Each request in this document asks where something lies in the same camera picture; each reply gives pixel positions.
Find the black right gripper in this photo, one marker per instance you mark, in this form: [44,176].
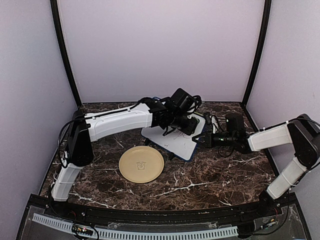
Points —
[209,142]

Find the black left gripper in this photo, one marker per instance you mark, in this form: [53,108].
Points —
[188,130]

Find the blue framed whiteboard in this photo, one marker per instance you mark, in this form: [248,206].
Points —
[164,111]

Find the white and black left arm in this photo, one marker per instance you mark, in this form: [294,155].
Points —
[84,129]

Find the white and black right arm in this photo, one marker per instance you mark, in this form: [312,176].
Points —
[300,135]

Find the black whiteboard stand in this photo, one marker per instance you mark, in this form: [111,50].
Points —
[170,156]

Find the beige plate with bear drawing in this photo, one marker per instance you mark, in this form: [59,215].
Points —
[141,164]

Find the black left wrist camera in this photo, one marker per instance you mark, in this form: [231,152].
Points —
[183,99]

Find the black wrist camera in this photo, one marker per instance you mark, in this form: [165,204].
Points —
[234,122]
[183,99]

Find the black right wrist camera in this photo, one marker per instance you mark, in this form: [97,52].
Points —
[234,122]

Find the black front rail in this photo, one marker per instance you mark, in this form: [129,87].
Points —
[242,214]

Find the white slotted cable duct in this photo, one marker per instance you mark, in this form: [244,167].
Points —
[123,231]

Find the black right frame post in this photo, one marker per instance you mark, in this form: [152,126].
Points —
[258,52]

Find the black frame post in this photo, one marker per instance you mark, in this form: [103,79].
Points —
[63,51]
[258,52]

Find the black left frame post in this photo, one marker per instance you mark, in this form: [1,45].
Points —
[63,51]

